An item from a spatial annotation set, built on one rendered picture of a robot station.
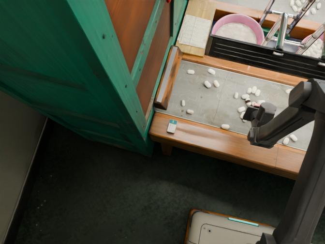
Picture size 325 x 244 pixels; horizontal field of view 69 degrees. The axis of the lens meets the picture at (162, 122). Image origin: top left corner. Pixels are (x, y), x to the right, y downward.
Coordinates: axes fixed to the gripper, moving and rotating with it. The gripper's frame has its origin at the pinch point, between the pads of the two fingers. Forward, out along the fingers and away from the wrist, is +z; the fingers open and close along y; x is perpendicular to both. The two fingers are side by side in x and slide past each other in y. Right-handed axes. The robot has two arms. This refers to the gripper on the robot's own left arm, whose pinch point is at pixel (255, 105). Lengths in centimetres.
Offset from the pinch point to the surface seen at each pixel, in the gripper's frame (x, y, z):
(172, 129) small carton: 15.1, 33.1, -12.1
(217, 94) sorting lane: 3.5, 16.3, 8.9
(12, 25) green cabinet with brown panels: -36, 60, -63
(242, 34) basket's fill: -19.3, 10.2, 37.1
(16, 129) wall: 56, 131, 1
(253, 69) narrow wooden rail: -8.6, 2.2, 19.6
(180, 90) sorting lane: 5.2, 34.5, 7.0
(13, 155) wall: 70, 130, -8
